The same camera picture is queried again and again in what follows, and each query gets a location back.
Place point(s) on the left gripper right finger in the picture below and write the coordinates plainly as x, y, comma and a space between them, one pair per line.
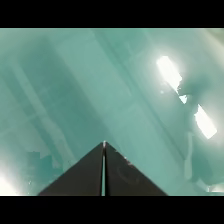
128, 178

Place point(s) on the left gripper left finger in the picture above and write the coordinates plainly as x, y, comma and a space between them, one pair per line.
85, 176

